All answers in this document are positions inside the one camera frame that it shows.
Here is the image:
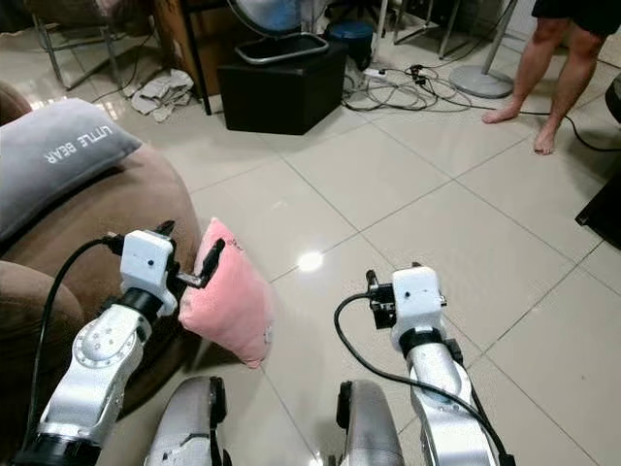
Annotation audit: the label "pink pillow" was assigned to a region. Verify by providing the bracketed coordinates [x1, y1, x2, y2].
[180, 217, 276, 371]

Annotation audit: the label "brown fabric sofa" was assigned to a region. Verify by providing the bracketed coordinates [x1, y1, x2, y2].
[0, 81, 205, 463]

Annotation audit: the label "grey Little Bear pillow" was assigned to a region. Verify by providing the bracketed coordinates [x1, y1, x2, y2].
[0, 97, 144, 240]

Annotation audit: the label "grey right robot leg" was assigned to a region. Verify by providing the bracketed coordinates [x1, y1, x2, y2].
[334, 380, 412, 466]

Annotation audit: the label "grey robot leg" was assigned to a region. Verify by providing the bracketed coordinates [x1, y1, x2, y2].
[334, 380, 412, 466]
[146, 376, 233, 466]

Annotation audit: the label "crumpled grey cloth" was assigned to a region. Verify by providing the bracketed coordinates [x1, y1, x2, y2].
[130, 69, 196, 123]

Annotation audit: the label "grey left robot leg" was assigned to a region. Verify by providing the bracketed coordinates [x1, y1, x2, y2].
[146, 376, 233, 466]

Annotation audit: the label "black square ottoman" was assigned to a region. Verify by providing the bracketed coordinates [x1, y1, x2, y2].
[218, 43, 349, 137]

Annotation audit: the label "brown wooden cabinet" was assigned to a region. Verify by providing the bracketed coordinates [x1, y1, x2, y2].
[151, 0, 240, 116]

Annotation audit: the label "black furniture corner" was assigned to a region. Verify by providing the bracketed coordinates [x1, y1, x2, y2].
[574, 172, 621, 250]

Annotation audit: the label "grey round stand with pole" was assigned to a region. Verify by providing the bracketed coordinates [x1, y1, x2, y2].
[448, 0, 521, 100]

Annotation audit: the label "blue fan with silver base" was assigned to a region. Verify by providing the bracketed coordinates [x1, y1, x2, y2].
[227, 0, 334, 68]

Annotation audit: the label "blue bucket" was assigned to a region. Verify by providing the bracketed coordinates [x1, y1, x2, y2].
[327, 18, 376, 72]

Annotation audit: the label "barefoot person in black shorts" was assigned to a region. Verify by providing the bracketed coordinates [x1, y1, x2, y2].
[481, 0, 621, 156]

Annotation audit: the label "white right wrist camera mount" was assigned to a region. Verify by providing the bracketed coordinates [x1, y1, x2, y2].
[390, 265, 445, 332]

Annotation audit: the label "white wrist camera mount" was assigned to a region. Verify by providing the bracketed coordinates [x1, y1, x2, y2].
[390, 265, 445, 332]
[121, 230, 179, 297]

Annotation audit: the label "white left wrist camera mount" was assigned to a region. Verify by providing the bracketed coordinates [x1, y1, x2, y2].
[121, 230, 179, 297]

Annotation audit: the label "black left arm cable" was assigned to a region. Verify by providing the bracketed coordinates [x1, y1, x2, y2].
[26, 235, 128, 433]

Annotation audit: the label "black floor cables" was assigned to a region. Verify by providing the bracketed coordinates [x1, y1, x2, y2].
[343, 62, 621, 154]

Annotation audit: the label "metal frame chair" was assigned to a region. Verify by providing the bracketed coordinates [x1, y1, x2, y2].
[26, 0, 157, 90]

